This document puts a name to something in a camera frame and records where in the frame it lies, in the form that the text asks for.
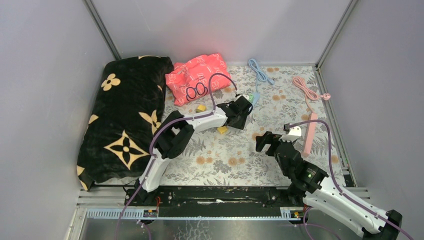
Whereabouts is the green plug cube bottom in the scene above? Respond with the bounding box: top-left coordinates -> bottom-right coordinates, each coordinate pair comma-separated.
248,93 -> 255,104

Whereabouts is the blue power strip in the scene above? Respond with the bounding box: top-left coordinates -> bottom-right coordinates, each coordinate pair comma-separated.
247,58 -> 275,107

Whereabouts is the pink power strip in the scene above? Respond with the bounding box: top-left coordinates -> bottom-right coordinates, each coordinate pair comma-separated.
292,76 -> 331,157

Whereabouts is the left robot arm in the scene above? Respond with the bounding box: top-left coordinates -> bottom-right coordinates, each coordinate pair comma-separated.
135,95 -> 253,206

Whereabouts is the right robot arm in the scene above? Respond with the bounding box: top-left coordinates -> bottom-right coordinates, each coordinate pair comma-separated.
255,127 -> 403,240

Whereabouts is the yellow plug cube lower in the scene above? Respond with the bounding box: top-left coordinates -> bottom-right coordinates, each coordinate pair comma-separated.
217,126 -> 229,135

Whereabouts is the yellow plug cube top-left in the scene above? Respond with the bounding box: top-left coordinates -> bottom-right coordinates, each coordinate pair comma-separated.
195,104 -> 207,113

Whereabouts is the floral table mat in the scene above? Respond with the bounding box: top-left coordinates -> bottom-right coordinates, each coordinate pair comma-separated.
160,66 -> 345,187

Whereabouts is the pink patterned bag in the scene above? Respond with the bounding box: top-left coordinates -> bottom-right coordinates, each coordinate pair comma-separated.
165,53 -> 231,107

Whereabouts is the black floral blanket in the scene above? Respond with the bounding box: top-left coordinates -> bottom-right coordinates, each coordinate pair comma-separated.
76,55 -> 174,191

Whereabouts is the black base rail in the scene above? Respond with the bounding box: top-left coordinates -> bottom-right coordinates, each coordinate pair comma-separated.
124,186 -> 307,220

